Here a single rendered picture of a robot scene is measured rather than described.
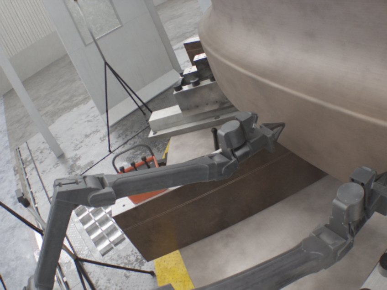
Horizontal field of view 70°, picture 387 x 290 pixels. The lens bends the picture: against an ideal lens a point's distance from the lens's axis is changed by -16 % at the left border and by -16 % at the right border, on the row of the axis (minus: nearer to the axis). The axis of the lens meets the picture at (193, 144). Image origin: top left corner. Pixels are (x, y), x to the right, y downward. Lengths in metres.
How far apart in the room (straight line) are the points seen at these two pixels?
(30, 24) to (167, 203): 13.38
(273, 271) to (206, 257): 1.07
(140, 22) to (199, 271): 3.52
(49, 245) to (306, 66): 0.88
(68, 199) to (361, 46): 0.83
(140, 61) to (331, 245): 4.02
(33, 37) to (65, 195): 13.75
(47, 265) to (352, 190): 0.78
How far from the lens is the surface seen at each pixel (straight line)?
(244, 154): 0.96
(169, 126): 2.64
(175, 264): 2.07
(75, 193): 0.79
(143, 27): 4.44
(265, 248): 1.54
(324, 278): 1.41
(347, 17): 0.86
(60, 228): 0.85
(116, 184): 0.81
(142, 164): 1.49
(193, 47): 3.58
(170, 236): 1.63
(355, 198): 0.64
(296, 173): 1.66
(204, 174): 0.90
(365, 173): 0.68
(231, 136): 0.92
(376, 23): 0.82
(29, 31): 14.44
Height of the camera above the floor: 1.55
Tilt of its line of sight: 31 degrees down
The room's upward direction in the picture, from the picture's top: 24 degrees counter-clockwise
